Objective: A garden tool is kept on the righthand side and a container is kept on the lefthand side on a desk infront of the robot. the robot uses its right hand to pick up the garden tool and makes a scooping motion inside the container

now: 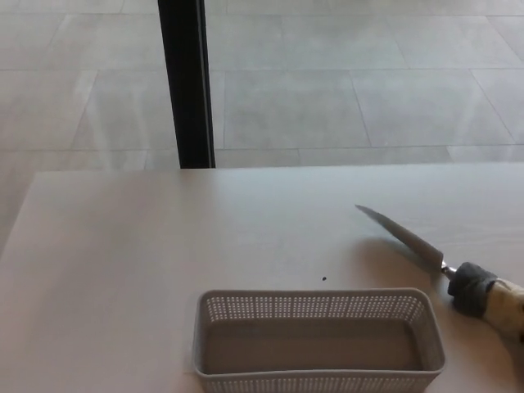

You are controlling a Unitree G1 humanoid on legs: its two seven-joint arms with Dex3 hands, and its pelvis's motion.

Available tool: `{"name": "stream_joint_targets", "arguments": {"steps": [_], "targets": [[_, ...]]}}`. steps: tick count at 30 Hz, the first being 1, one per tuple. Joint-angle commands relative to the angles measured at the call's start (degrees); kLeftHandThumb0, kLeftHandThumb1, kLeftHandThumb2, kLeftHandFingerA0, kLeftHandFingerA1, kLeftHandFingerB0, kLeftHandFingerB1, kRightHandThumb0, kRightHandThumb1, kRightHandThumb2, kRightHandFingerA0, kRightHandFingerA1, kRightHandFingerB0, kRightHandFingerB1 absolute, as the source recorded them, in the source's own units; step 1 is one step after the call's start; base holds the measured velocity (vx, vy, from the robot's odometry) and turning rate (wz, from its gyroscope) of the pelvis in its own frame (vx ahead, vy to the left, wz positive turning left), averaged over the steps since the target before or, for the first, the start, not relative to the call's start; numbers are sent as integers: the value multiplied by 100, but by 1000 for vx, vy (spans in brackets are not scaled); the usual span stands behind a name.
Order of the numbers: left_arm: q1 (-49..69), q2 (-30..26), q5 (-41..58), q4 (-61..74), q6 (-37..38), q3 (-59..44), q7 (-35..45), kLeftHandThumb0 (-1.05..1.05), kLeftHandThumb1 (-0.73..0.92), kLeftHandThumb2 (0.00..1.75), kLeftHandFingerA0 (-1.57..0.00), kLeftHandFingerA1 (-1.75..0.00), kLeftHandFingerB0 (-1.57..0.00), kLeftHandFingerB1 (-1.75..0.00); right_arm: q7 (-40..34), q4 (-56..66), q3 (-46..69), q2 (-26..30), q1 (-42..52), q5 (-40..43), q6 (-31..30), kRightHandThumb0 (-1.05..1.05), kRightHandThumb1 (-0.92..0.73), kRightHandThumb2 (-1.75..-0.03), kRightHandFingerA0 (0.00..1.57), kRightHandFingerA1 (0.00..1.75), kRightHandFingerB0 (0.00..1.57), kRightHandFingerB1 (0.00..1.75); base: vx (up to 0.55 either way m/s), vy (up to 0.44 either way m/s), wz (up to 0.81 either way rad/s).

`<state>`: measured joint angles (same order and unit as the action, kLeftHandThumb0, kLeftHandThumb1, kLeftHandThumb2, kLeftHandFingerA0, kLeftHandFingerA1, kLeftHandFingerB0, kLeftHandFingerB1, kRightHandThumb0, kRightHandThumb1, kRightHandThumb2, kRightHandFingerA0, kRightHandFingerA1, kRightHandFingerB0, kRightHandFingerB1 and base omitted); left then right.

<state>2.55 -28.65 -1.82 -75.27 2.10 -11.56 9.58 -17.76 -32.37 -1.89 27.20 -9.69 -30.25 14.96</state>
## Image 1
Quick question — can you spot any grey perforated plastic basket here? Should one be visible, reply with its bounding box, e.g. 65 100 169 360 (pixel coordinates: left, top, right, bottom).
192 288 447 393

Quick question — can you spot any black vertical frame post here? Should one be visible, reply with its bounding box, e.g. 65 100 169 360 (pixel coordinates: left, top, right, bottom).
157 0 217 169

